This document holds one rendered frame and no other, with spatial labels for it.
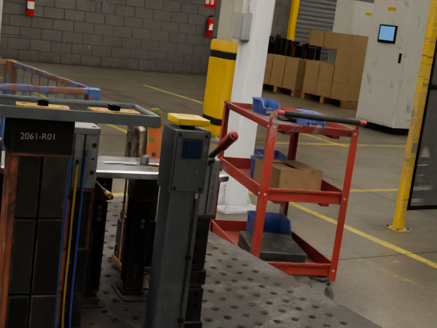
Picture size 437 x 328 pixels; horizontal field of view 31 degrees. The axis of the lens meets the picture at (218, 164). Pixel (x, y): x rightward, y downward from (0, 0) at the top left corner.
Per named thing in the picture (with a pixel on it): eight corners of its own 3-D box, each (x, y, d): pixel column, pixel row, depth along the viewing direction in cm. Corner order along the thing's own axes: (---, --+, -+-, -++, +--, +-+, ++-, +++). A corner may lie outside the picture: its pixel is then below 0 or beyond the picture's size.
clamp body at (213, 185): (190, 310, 173) (211, 150, 166) (210, 330, 163) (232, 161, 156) (149, 312, 169) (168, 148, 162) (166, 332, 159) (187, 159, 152)
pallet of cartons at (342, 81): (372, 109, 1496) (384, 38, 1472) (343, 108, 1448) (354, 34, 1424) (329, 99, 1590) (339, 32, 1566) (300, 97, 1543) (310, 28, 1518)
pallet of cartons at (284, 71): (322, 98, 1606) (328, 62, 1592) (293, 96, 1558) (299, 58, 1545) (285, 89, 1700) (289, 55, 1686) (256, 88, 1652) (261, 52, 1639)
